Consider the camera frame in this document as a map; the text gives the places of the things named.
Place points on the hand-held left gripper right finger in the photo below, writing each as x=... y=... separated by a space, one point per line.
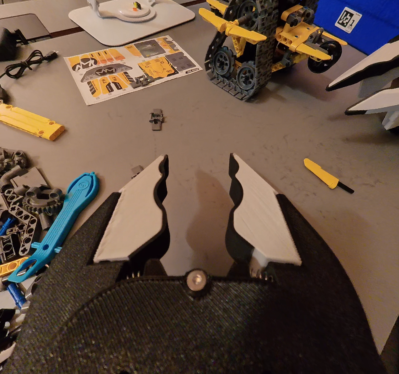
x=265 y=224

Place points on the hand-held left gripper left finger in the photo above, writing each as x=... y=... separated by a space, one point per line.
x=134 y=224

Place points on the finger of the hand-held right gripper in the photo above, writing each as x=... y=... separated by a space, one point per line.
x=374 y=102
x=374 y=59

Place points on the yellow plastic toy piece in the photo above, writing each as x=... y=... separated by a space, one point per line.
x=321 y=173

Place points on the black toy axle pin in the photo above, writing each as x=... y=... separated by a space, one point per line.
x=346 y=188

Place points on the pile of toy building parts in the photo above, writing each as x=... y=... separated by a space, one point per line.
x=21 y=208

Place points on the teal plastic tool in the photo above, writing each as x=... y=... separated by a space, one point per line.
x=62 y=218

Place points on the yellow black tracked toy vehicle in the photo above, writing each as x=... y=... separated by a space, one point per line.
x=265 y=37

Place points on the long yellow toy block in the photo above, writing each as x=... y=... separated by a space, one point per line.
x=28 y=121

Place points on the instruction booklet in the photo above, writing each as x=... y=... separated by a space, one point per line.
x=124 y=68

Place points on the white stand base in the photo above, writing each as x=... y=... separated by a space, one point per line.
x=131 y=28

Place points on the small orange black toy piece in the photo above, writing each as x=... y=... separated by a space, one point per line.
x=136 y=6

